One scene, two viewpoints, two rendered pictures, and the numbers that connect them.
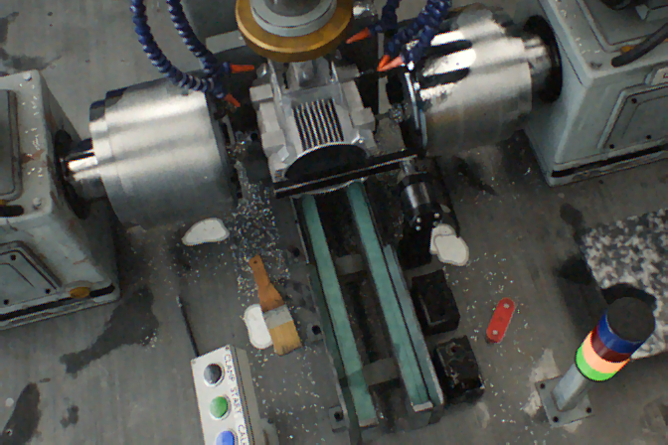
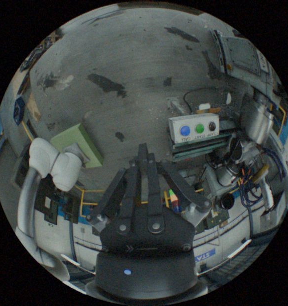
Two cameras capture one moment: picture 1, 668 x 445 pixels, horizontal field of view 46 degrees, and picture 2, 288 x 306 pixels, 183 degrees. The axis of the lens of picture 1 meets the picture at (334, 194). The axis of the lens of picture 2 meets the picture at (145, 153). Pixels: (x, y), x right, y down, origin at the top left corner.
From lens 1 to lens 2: 0.97 m
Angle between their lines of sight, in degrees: 53
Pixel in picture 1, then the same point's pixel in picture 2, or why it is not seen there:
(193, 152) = (259, 137)
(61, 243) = (254, 82)
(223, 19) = not seen: hidden behind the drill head
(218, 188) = (249, 133)
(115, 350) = (207, 65)
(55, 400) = (194, 45)
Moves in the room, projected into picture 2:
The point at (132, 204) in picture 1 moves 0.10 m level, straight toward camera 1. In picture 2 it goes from (258, 112) to (249, 117)
